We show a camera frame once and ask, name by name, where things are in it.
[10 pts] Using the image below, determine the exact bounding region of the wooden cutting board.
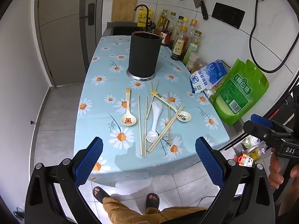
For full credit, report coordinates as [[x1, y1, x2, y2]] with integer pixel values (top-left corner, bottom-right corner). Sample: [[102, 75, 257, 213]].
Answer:
[[111, 0, 138, 22]]

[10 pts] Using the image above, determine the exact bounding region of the white rice paddle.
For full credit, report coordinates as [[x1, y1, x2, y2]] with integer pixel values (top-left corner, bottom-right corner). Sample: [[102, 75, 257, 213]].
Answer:
[[146, 101, 163, 143]]

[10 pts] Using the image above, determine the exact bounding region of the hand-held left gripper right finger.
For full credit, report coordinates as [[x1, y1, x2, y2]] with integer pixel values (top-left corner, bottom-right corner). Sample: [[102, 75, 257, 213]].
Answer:
[[195, 136, 276, 224]]

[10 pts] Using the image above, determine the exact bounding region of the clear spice jar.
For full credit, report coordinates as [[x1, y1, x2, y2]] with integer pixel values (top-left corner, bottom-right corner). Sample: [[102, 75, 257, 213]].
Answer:
[[186, 52, 208, 73]]

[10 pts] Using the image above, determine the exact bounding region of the person's foot in slipper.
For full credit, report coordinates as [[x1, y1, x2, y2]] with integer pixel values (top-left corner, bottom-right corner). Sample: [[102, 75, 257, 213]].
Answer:
[[146, 193, 161, 215], [93, 186, 111, 203]]

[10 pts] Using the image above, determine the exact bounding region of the grey door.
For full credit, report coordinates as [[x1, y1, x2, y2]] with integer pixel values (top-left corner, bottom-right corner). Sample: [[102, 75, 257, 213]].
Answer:
[[35, 0, 104, 88]]

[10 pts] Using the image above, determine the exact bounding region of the blue white salt bag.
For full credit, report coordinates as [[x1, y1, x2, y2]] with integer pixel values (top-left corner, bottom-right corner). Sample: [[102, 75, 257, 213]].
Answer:
[[189, 60, 231, 94]]

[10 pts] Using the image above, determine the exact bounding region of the person's right foot in slipper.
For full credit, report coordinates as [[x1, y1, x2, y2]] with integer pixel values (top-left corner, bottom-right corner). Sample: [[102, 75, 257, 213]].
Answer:
[[146, 193, 161, 215]]

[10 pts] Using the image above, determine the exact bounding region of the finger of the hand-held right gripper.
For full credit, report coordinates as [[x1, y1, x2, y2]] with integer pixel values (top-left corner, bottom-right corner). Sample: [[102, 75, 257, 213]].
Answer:
[[251, 113, 295, 134], [243, 120, 293, 149]]

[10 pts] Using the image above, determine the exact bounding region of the dark kitchen sink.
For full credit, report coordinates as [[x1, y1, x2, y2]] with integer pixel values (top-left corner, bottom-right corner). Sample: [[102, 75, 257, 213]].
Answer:
[[112, 25, 153, 37]]

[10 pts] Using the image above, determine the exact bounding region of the cream spoon with bear print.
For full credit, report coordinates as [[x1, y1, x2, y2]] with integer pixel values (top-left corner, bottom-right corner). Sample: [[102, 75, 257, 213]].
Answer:
[[121, 88, 138, 127]]

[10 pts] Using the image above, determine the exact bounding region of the green sugar bag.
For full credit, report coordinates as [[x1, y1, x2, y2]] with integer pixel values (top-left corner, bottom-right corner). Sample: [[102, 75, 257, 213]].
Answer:
[[211, 59, 269, 126]]

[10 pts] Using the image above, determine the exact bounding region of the cream spoon with cartoon print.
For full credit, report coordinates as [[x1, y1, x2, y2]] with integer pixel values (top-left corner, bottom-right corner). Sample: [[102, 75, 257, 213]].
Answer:
[[151, 91, 192, 123]]

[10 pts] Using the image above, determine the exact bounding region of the black wall outlet panel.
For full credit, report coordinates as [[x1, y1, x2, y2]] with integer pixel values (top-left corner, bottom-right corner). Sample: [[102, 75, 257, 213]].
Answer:
[[212, 2, 246, 30]]

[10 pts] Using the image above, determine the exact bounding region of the clear plastic bag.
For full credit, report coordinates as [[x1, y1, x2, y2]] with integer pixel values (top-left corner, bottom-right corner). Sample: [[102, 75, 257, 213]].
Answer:
[[242, 136, 267, 160]]

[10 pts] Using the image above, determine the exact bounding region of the person's right hand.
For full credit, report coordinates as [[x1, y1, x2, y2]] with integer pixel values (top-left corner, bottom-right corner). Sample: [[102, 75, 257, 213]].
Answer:
[[269, 147, 282, 189]]

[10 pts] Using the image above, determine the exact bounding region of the person's left foot in slipper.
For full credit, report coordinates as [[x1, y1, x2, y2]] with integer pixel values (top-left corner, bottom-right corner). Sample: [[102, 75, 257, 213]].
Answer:
[[93, 186, 111, 203]]

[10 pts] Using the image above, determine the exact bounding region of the orange red packet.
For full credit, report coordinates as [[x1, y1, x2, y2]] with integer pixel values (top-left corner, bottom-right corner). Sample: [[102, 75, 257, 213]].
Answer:
[[238, 154, 254, 168]]

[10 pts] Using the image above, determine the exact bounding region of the black utensil holder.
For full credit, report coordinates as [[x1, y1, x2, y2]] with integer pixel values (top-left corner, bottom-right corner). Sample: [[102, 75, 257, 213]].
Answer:
[[126, 31, 162, 82]]

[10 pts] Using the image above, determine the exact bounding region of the black faucet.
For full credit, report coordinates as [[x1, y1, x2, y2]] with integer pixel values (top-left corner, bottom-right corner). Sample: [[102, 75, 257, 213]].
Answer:
[[134, 4, 150, 30]]

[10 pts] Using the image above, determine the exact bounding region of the blue daisy print tablecloth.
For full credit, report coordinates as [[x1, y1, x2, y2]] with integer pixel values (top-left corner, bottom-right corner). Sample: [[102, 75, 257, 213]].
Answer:
[[73, 35, 230, 187]]

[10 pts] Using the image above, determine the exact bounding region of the black cable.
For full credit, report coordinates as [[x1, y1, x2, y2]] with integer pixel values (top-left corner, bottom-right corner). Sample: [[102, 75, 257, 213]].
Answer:
[[249, 0, 299, 73]]

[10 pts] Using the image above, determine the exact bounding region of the row of condiment bottles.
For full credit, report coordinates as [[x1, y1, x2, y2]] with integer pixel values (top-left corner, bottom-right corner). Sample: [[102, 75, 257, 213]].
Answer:
[[155, 9, 203, 66]]

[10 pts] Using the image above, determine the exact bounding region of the black door handle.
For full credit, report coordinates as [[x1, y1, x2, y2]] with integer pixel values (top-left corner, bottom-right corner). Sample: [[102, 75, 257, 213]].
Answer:
[[79, 3, 95, 26]]

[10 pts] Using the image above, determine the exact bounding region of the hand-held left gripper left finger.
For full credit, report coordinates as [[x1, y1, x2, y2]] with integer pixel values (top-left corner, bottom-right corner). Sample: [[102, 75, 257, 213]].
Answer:
[[24, 136, 104, 224]]

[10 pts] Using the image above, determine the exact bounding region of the yellow dish soap bottle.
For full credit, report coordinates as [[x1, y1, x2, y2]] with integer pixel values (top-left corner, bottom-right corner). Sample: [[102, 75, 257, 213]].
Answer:
[[137, 8, 154, 27]]

